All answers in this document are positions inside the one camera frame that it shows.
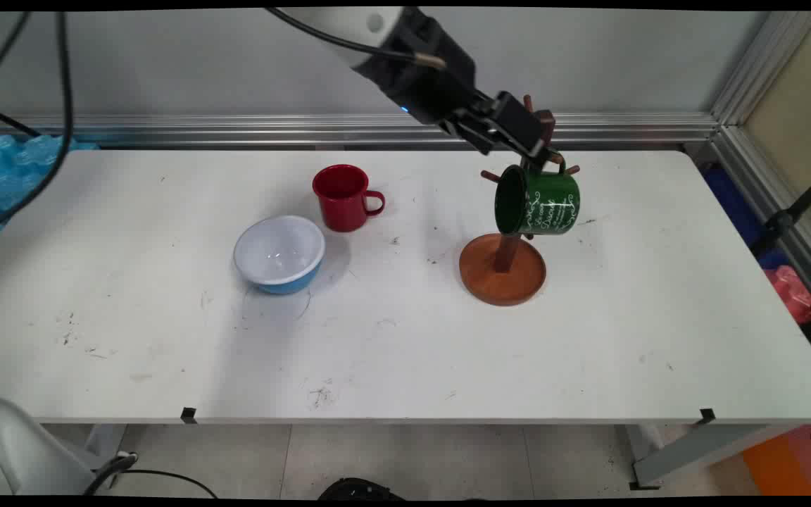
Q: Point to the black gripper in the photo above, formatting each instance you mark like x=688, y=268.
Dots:
x=426, y=77

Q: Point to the green enamel mug white lettering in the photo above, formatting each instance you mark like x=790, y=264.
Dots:
x=550, y=204

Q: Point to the grey rounded robot base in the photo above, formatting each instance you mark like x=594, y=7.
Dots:
x=18, y=451

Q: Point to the brown wooden mug tree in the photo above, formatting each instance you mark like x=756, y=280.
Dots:
x=504, y=282

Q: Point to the red enamel mug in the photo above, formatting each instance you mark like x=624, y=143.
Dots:
x=338, y=204

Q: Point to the blue plastic crate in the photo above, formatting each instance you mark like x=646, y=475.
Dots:
x=733, y=204

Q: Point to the blue bowl white inside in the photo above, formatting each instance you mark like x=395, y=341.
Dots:
x=279, y=250

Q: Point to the beige partition panel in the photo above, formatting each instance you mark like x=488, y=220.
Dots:
x=796, y=120

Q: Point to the black tripod stand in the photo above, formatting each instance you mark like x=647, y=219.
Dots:
x=800, y=204

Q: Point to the red plastic bag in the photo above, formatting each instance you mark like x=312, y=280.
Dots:
x=793, y=292

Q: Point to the black table edge clip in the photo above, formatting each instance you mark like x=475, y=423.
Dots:
x=707, y=415
x=189, y=415

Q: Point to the grey table leg with foot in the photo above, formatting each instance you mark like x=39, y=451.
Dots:
x=694, y=451

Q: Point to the black electronic device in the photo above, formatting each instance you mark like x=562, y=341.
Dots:
x=360, y=489

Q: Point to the orange box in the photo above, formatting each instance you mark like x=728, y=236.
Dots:
x=775, y=465

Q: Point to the blue bubble wrap sheet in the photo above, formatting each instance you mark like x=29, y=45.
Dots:
x=4, y=176

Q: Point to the aluminium corner frame post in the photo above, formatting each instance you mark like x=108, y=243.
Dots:
x=757, y=113

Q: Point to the horizontal aluminium frame rail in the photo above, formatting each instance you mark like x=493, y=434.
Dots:
x=236, y=130

